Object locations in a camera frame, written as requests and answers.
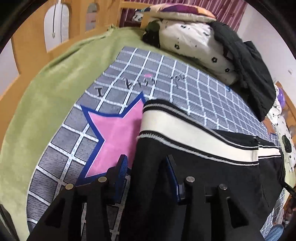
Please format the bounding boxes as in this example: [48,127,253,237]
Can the black pants with white stripes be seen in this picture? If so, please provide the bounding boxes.
[119,99,285,240]

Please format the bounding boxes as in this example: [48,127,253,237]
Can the light blue sleeve forearm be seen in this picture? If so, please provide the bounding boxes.
[264,224,284,241]

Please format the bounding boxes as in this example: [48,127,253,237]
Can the grey plaid blanket with stars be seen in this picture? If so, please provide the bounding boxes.
[27,47,279,231]

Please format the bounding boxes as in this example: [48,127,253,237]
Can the green bed sheet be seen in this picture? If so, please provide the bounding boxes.
[0,26,163,237]

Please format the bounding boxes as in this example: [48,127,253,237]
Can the black jacket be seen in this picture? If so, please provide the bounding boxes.
[209,21,276,121]

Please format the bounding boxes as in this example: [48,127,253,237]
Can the purple pillow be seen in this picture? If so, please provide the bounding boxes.
[277,87,285,109]

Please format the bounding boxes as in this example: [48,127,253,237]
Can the white floral quilt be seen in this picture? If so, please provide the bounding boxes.
[142,19,295,169]

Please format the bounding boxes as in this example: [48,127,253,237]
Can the colourful cushion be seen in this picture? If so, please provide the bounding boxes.
[142,3,217,23]

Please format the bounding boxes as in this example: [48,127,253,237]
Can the maroon striped curtain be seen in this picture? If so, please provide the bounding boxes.
[119,0,247,32]

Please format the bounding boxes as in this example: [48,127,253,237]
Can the wooden bed frame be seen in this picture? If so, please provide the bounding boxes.
[0,0,296,149]

